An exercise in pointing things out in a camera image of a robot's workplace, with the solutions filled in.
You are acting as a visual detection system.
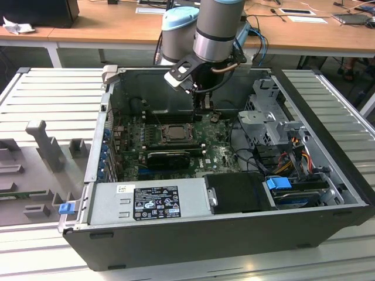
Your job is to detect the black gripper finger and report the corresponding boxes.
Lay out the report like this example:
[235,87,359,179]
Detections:
[203,93,214,116]
[193,94,204,116]

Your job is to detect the small square CPU plate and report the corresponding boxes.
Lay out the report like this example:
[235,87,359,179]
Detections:
[167,125,190,141]

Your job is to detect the metal socket cover frame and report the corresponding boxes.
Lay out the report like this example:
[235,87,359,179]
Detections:
[159,123,196,144]

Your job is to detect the CPU socket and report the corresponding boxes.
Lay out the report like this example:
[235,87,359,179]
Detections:
[158,122,197,145]

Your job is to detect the black RAM slots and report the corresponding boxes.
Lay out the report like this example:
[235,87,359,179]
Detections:
[146,141,206,156]
[145,109,195,124]

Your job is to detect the green motherboard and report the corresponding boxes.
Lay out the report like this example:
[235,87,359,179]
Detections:
[115,112,255,182]

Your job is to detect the grey metal disk bay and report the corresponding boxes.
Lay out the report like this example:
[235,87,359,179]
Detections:
[236,78,312,149]

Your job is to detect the black round cylinder part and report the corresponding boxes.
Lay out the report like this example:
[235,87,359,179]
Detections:
[130,98,144,115]

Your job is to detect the black graphics card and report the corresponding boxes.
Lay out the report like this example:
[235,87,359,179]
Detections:
[145,150,192,170]

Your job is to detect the black plastic shroud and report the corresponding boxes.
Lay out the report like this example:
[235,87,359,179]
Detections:
[202,172,278,215]

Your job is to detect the white framed desk plate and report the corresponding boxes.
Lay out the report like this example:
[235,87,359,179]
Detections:
[135,7,166,15]
[278,8,317,16]

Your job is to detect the hard disk in blue carrier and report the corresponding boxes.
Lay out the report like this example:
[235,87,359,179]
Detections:
[265,175,323,210]

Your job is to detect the wooden desk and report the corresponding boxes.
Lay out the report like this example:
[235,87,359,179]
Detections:
[48,0,375,71]
[0,11,64,70]

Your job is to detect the white paper sheet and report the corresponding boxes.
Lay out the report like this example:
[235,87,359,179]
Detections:
[288,15,329,25]

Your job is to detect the black open PC case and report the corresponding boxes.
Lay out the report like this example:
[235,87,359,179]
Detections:
[58,64,375,272]

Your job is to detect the grey power supply unit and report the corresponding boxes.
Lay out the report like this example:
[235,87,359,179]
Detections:
[86,177,213,226]

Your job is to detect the person's foot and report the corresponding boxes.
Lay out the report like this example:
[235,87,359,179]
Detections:
[336,57,360,82]

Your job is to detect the grey flat tablet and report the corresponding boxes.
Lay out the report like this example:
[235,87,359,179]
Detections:
[330,13,371,26]

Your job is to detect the grey parts rack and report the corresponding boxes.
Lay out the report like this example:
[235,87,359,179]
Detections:
[0,119,94,228]

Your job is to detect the black box on desk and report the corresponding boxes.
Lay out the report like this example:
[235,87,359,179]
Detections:
[0,0,80,29]

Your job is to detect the crumpled white paper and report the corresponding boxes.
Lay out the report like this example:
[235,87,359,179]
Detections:
[2,16,36,36]

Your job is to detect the green circuit board strip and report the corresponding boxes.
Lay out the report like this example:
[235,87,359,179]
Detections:
[0,190,47,201]

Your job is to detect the black camera cable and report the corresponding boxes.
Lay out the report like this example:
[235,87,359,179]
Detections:
[193,63,236,95]

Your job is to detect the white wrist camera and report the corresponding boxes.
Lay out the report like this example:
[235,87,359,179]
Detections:
[163,55,198,95]

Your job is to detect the blue cable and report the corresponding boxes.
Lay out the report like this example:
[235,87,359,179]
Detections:
[248,28,269,67]

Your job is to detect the silver metal latch bracket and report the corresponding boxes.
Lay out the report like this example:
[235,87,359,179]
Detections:
[206,188,219,207]

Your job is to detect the yellow and red wires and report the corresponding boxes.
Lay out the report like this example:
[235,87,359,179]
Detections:
[275,136,313,176]

